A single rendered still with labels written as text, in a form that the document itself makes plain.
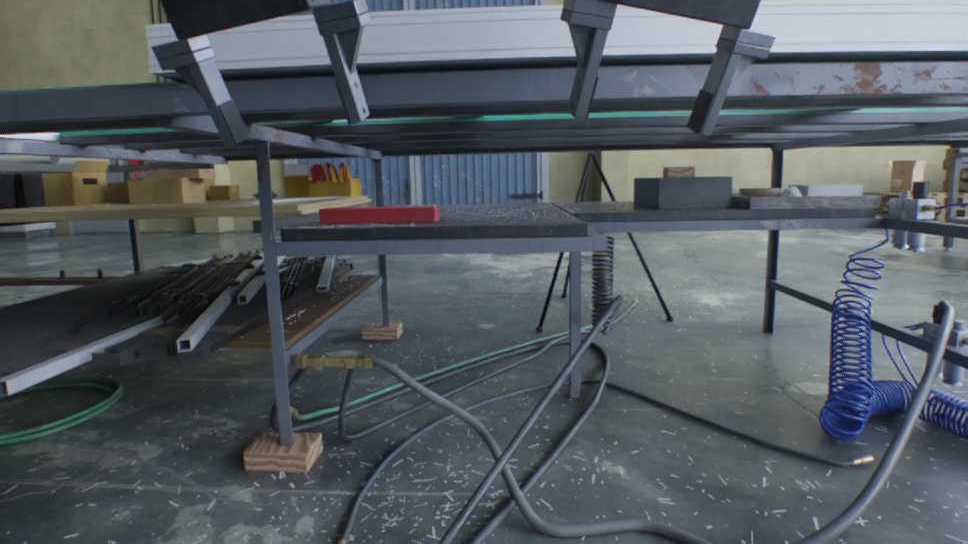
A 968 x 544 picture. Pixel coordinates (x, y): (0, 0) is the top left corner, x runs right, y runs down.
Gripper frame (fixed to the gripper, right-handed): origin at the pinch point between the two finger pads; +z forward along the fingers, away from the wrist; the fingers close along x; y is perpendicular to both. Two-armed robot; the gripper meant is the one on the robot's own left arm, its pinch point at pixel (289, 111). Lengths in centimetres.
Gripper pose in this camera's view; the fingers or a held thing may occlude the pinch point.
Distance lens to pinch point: 51.2
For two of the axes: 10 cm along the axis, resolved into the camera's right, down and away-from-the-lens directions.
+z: 1.8, 8.5, 5.0
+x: -9.8, 1.2, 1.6
